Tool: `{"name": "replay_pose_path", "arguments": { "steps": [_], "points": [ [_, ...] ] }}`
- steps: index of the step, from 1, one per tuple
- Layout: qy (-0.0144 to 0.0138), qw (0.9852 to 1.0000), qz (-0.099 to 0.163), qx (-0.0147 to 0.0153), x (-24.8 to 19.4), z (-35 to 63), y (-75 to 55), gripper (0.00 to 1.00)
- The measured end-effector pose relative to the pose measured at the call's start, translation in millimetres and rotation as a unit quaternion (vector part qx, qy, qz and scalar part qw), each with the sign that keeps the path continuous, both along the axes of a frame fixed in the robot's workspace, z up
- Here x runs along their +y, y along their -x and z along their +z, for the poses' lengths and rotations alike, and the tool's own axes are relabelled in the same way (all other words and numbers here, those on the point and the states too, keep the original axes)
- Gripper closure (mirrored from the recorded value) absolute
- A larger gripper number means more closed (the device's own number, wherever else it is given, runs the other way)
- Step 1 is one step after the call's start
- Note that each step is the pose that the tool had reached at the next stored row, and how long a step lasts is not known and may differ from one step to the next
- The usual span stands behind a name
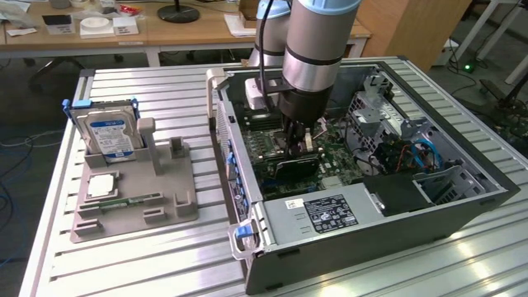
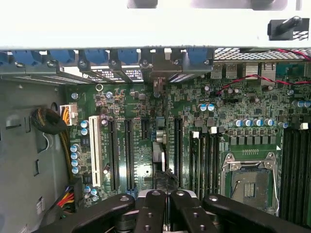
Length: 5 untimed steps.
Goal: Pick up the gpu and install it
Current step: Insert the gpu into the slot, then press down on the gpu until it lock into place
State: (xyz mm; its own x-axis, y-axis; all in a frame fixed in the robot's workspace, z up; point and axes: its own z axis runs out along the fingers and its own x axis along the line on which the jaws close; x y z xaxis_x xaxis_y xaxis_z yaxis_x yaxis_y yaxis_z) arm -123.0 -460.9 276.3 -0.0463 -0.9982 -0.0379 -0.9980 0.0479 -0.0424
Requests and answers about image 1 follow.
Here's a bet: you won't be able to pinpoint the white round dish on box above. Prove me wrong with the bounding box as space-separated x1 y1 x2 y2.
79 17 115 40

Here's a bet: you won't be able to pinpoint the grey disk bay bracket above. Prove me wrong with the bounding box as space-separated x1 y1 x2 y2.
412 165 491 207

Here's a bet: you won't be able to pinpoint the grey power supply unit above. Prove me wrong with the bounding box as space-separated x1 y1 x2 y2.
263 182 391 245

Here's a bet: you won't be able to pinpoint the silver CPU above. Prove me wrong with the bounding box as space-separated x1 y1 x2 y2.
88 176 116 197

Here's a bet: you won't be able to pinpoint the red wire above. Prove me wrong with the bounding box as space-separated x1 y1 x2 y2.
402 144 415 173

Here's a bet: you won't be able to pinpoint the open black PC case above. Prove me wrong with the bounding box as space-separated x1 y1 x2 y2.
206 60 522 295

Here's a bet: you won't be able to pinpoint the grey parts rack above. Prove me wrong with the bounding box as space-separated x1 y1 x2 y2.
71 117 203 245

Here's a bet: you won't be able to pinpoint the red small items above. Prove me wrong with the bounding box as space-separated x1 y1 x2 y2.
118 3 144 16

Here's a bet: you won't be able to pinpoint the black office chair base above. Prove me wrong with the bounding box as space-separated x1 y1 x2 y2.
23 56 86 91

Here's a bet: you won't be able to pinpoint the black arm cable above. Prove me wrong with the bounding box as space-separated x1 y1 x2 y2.
256 0 276 114

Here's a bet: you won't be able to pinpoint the CPU socket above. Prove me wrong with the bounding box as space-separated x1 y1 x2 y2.
268 128 290 150

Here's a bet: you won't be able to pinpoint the white box with black top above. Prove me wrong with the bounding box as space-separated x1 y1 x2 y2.
40 14 78 35

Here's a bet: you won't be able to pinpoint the brown cardboard box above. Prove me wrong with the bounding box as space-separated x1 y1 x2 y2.
239 0 259 21

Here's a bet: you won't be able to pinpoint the graphics card with metal bracket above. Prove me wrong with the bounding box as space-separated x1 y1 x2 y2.
272 154 324 183

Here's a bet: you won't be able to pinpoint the black round lamp base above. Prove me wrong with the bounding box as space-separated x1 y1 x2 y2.
156 0 202 24

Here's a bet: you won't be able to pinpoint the wooden cabinet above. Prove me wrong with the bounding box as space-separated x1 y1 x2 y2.
350 0 474 71

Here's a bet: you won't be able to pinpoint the green RAM stick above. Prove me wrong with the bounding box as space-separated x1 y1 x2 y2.
99 194 162 210

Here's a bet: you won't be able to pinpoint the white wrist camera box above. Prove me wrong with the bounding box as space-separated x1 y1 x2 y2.
244 78 276 110

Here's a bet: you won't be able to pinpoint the hard disk with blue carrier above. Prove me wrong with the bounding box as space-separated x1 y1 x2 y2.
62 97 146 163

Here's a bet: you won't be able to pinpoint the blue wire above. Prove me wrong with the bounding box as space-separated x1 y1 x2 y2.
412 139 446 174

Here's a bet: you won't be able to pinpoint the white paper stack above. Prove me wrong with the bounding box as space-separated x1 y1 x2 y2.
224 14 258 38

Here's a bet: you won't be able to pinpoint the white metal table frame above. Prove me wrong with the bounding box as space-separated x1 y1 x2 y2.
451 0 528 85

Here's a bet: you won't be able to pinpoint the white paper label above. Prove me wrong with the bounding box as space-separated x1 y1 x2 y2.
6 27 38 37

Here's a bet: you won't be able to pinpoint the small white box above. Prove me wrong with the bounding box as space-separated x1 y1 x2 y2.
112 15 140 36

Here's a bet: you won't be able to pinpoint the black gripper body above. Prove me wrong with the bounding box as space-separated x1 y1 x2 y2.
279 87 335 129

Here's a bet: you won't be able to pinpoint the open socket cover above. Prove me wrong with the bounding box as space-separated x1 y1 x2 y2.
312 116 331 140

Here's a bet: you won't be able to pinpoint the black floor stand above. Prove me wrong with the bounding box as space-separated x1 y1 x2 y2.
478 61 528 131

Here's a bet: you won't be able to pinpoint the silver disk bay cage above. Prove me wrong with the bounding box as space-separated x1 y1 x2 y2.
346 74 418 149

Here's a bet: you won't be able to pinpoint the green motherboard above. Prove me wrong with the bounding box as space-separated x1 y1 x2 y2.
242 114 368 200

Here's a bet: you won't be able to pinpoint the wooden desk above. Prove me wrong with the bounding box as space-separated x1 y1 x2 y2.
0 0 372 67

